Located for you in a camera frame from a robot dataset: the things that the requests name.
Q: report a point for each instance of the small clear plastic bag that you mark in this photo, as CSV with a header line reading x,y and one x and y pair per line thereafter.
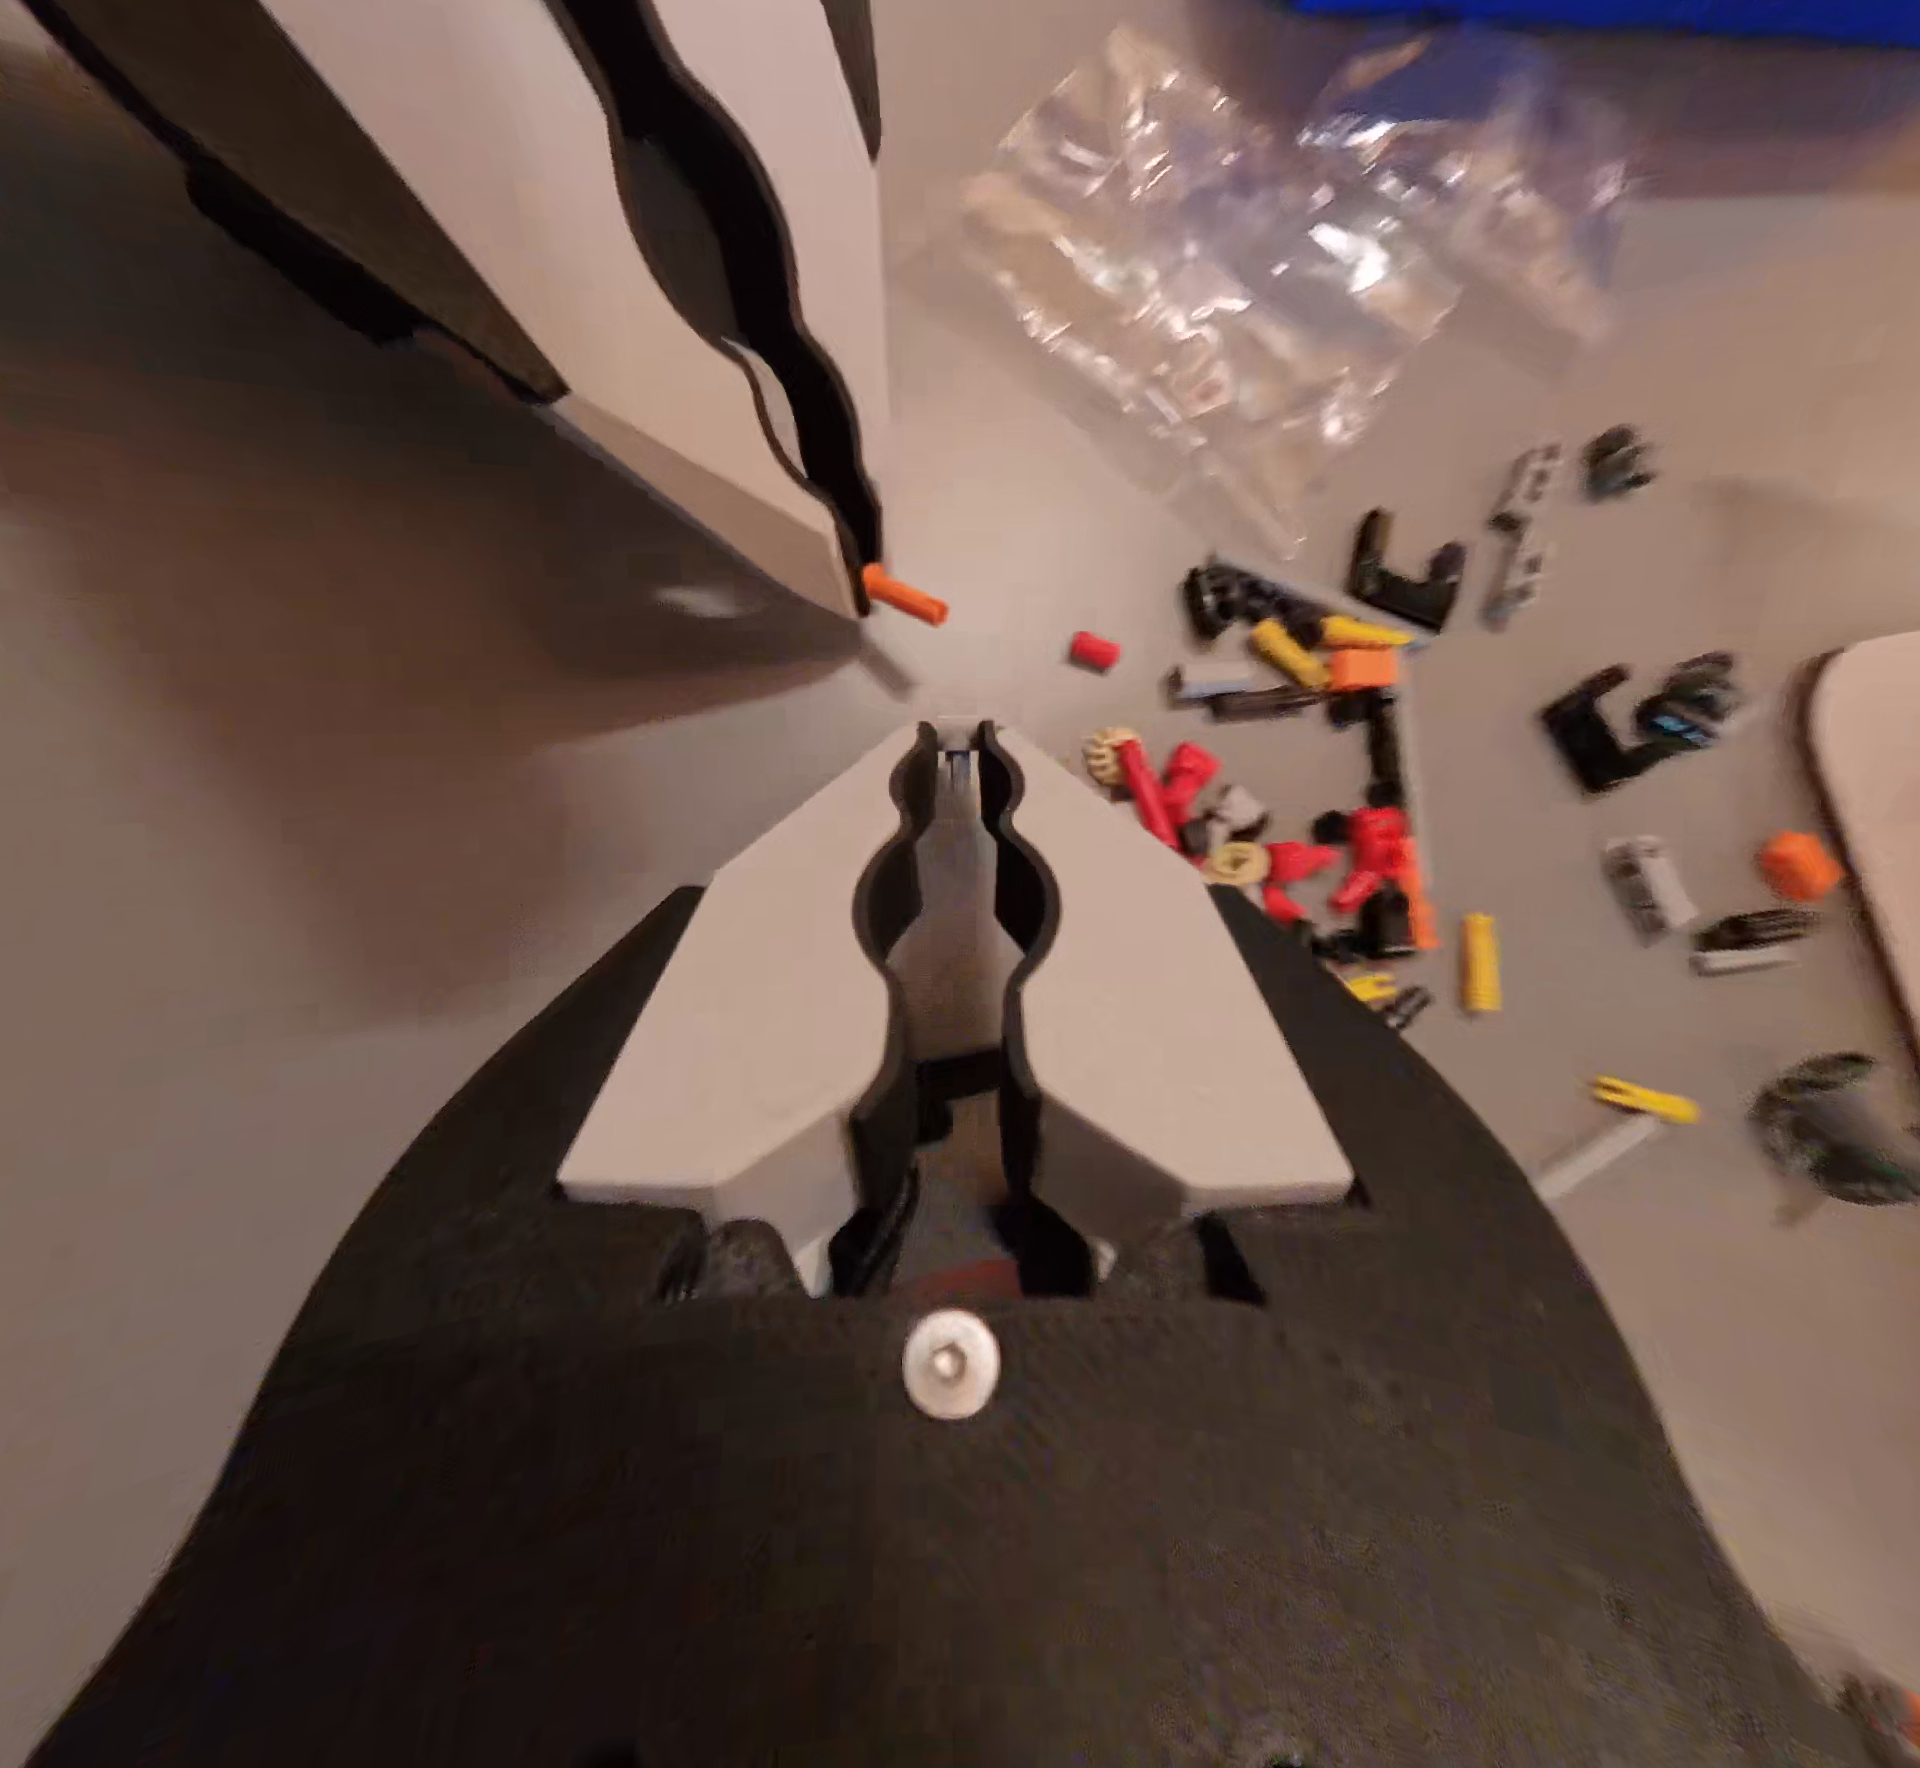
x,y
1501,179

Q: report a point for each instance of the pale round board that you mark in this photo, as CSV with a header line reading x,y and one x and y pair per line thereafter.
x,y
1875,779

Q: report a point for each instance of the dark grey lego connector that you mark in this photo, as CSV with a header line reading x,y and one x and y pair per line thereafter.
x,y
1620,467

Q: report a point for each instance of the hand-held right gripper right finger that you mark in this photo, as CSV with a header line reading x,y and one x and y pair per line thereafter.
x,y
1185,1033

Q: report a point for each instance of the yellow lego pin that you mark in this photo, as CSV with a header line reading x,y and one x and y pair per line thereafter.
x,y
1648,1100

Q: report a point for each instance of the grey lego axle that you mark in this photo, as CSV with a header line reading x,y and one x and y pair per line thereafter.
x,y
1598,1158

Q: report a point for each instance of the black lego frame piece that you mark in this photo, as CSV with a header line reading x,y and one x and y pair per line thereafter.
x,y
1592,734
1402,584

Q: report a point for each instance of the small red lego pin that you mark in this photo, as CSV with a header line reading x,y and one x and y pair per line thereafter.
x,y
1096,652

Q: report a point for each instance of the pile of mixed lego pieces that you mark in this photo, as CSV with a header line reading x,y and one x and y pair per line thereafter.
x,y
1352,837

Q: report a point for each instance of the black lego connector blue pin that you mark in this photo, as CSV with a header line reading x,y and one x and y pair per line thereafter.
x,y
1694,703

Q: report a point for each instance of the black and white lego piece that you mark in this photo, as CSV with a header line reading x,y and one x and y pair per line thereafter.
x,y
1752,944

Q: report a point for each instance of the black lego tyre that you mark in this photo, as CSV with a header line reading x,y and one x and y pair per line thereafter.
x,y
1822,1123

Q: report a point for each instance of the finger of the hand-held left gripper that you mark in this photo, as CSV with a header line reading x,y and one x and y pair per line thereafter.
x,y
735,15
450,150

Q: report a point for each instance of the light grey lego block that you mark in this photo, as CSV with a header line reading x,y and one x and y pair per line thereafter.
x,y
1648,887

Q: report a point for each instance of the large clear plastic bag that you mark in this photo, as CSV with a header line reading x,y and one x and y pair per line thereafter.
x,y
1201,283

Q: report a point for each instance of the orange lego pin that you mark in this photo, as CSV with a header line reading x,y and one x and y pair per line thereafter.
x,y
906,598

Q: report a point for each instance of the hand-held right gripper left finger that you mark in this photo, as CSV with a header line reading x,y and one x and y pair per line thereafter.
x,y
720,1033

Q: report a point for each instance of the orange lego block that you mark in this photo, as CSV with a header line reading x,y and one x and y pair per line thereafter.
x,y
1799,869

